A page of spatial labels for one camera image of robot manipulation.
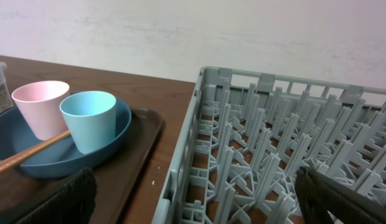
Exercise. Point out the brown plastic tray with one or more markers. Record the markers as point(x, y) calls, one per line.
point(115, 178)

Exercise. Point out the wooden chopstick right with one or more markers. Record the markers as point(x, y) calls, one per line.
point(21, 160)

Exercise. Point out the pink cup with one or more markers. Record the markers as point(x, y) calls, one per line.
point(39, 103)

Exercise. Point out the light blue cup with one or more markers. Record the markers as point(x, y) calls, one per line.
point(91, 119)

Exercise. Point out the grey dishwasher rack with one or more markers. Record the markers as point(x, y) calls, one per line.
point(245, 134)

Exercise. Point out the clear plastic bin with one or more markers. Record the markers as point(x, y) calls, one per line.
point(5, 98)

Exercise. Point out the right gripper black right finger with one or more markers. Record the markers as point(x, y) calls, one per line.
point(320, 198)

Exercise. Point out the dark blue plate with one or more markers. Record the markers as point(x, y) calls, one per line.
point(63, 158)

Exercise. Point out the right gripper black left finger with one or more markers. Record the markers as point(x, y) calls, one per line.
point(69, 201)

